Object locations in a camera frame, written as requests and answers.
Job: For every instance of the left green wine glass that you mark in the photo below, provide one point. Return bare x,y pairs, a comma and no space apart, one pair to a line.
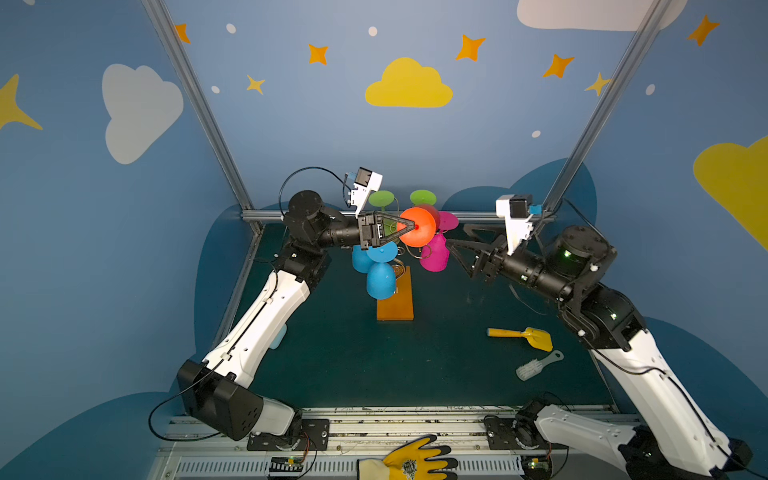
381,200

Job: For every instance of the red wine glass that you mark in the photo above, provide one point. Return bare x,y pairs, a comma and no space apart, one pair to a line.
426,221

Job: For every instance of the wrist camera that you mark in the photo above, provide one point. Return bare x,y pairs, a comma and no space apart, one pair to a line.
519,213
365,183

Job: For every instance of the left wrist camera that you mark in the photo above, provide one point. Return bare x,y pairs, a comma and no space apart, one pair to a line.
365,183

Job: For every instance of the pink wine glass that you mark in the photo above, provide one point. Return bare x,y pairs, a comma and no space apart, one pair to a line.
436,255

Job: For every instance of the gold wire glass rack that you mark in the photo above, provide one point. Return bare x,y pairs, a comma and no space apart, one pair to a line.
399,264

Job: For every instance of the rear blue wine glass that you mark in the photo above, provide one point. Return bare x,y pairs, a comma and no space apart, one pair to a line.
361,261

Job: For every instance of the right circuit board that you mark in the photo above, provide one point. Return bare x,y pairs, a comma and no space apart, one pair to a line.
536,467

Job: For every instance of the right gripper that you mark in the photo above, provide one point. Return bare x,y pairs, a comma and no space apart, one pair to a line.
486,262

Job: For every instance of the right green wine glass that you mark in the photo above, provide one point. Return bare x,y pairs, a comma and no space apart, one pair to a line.
423,197

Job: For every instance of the aluminium frame rail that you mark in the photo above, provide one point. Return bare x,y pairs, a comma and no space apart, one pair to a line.
271,216

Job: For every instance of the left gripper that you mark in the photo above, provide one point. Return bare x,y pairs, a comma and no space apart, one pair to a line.
368,230

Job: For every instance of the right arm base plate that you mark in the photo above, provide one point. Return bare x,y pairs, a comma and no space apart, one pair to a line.
510,435

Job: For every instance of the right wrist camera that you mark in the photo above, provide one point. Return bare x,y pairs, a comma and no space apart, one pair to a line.
519,213

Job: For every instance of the blue wine glass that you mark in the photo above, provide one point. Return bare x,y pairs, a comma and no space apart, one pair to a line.
361,261
381,279

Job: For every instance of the yellow toy shovel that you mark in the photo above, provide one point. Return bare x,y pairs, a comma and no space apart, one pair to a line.
536,338

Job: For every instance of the white brush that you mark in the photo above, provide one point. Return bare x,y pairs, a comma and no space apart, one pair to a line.
534,367

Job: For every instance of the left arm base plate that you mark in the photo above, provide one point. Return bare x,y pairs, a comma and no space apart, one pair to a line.
303,434

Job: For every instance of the green wine glass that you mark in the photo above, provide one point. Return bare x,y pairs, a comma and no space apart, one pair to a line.
381,200
423,197

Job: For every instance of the yellow black work glove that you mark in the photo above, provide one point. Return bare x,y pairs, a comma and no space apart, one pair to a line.
420,459

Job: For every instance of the light blue toy spatula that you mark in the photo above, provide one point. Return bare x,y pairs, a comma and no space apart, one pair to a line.
279,337

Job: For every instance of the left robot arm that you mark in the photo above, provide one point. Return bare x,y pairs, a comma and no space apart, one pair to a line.
216,390

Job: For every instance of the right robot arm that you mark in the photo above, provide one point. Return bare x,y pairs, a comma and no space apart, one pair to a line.
676,440

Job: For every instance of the circuit board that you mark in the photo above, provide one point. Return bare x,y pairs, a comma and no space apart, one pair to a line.
286,465
536,467

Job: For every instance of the orange wooden rack base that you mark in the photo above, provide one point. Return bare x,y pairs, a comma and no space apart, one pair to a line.
400,306

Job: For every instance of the left circuit board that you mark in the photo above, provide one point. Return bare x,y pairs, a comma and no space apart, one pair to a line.
286,465

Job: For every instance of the front blue wine glass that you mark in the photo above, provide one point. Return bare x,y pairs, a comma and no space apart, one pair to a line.
381,279

